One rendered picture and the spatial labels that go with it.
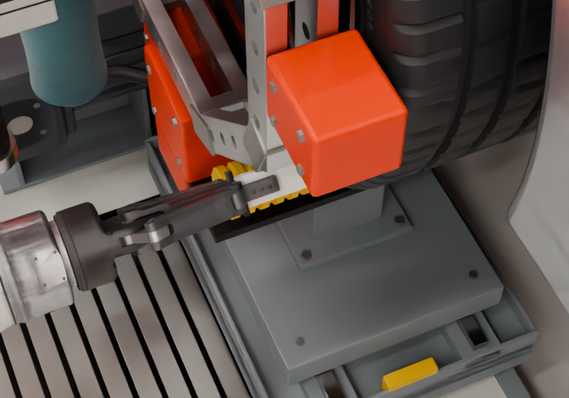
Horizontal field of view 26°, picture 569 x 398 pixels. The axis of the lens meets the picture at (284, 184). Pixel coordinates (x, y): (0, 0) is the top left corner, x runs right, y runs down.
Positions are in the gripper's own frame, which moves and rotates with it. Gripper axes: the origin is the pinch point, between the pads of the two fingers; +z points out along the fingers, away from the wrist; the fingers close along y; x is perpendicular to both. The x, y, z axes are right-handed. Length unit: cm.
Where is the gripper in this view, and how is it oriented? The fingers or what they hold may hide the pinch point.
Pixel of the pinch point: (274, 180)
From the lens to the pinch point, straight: 113.9
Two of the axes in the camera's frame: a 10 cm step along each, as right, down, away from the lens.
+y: 2.8, 1.1, -9.5
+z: 9.2, -3.2, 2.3
